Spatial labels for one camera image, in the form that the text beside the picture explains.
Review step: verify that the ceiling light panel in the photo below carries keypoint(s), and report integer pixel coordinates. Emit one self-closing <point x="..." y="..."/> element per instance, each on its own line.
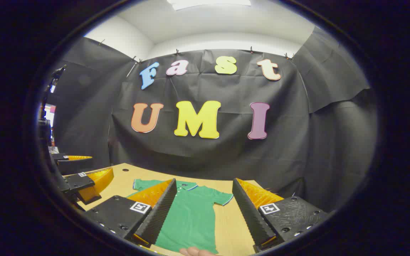
<point x="208" y="3"/>

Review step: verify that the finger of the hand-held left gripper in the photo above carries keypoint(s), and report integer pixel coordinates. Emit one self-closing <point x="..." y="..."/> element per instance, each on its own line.
<point x="61" y="156"/>
<point x="80" y="181"/>

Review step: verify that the green T-shirt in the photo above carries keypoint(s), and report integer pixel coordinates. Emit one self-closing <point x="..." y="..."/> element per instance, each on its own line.
<point x="194" y="213"/>

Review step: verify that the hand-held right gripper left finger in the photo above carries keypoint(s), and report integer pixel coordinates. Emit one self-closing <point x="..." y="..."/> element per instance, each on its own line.
<point x="158" y="213"/>

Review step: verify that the black backdrop cloth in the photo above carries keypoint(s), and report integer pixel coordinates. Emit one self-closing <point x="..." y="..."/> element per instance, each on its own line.
<point x="226" y="160"/>

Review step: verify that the computer monitor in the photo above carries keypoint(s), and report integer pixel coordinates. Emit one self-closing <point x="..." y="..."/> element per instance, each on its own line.
<point x="51" y="113"/>

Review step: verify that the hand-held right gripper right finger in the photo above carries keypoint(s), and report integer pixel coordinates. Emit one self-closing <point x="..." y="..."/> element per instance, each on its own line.
<point x="249" y="213"/>

